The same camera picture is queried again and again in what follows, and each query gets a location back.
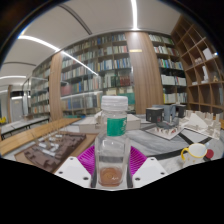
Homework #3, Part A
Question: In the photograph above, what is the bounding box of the clear bottle with green label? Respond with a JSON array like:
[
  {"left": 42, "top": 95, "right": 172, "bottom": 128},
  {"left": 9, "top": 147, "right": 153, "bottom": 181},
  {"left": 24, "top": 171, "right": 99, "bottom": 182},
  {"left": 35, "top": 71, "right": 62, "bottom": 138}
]
[{"left": 94, "top": 95, "right": 132, "bottom": 188}]

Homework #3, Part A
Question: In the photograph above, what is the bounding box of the straight ceiling light strip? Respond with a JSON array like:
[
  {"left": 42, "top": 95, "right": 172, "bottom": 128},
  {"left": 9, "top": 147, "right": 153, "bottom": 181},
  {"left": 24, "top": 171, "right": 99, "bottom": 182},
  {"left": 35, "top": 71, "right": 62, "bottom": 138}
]
[{"left": 130, "top": 0, "right": 139, "bottom": 31}]

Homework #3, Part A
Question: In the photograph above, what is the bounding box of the flat round red coaster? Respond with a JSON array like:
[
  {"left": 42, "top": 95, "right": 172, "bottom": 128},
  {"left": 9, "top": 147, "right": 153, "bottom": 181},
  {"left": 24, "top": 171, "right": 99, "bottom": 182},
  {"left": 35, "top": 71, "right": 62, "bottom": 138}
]
[{"left": 204, "top": 148, "right": 215, "bottom": 161}]

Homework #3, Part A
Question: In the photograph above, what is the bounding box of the white mug with yellow handle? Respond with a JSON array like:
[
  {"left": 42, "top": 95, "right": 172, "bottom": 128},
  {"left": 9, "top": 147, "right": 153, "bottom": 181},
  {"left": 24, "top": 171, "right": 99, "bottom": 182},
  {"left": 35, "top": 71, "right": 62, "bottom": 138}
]
[{"left": 180, "top": 142, "right": 210, "bottom": 168}]

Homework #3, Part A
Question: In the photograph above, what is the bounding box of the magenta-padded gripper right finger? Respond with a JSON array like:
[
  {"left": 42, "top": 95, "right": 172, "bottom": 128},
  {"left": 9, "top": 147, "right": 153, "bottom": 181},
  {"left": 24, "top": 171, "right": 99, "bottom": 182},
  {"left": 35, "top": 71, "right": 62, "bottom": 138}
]
[{"left": 126, "top": 145, "right": 169, "bottom": 189}]

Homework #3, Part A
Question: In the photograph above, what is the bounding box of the tall bookshelf wall with books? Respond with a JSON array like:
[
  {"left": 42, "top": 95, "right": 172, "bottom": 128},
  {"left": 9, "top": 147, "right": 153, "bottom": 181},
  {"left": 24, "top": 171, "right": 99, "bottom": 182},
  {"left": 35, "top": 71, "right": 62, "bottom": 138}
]
[{"left": 21, "top": 32, "right": 188, "bottom": 118}]

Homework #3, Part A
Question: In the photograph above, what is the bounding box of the wooden cubby shelf unit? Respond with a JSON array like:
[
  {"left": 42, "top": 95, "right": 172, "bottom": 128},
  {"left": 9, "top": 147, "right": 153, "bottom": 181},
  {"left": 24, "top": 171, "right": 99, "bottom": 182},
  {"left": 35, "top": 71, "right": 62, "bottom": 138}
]
[{"left": 170, "top": 14, "right": 224, "bottom": 118}]

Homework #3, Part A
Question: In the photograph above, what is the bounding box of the long white architectural model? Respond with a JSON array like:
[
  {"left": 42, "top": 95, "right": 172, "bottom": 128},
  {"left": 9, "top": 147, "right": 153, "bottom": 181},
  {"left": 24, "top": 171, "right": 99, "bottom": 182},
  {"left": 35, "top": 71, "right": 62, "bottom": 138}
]
[{"left": 78, "top": 111, "right": 142, "bottom": 135}]

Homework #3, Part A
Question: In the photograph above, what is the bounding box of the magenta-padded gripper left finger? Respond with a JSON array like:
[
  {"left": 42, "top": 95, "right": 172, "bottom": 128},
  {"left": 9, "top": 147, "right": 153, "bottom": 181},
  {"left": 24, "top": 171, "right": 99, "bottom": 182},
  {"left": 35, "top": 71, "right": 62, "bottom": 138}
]
[{"left": 54, "top": 145, "right": 100, "bottom": 189}]

